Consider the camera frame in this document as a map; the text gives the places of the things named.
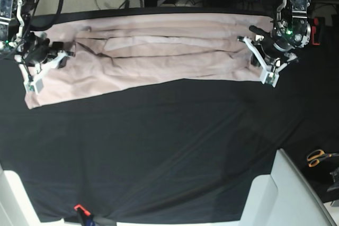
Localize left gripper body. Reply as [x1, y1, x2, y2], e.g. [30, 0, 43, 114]
[254, 34, 297, 65]

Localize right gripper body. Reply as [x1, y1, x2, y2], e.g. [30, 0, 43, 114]
[15, 32, 65, 67]

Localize pink T-shirt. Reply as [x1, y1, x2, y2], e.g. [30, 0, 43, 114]
[25, 13, 272, 109]

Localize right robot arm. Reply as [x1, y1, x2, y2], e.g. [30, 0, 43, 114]
[1, 0, 74, 94]

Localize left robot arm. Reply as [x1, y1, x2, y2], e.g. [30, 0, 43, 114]
[238, 0, 311, 87]

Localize red black clamp right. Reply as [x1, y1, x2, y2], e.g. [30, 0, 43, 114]
[308, 16, 325, 46]

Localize red black clamp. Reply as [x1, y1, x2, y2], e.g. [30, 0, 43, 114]
[308, 16, 325, 46]
[74, 204, 96, 226]

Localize black table cloth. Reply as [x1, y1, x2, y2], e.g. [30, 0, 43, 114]
[1, 27, 338, 224]

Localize white container right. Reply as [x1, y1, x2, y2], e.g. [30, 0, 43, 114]
[239, 149, 336, 225]

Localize white container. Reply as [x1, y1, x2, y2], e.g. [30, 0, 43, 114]
[239, 149, 336, 225]
[1, 169, 65, 226]

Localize white container left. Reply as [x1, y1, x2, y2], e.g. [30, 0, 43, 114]
[1, 169, 65, 226]

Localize red black clamp bottom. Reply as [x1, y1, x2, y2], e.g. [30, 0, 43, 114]
[74, 204, 96, 226]

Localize orange handled scissors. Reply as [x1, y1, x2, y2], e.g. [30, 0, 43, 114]
[306, 149, 338, 168]

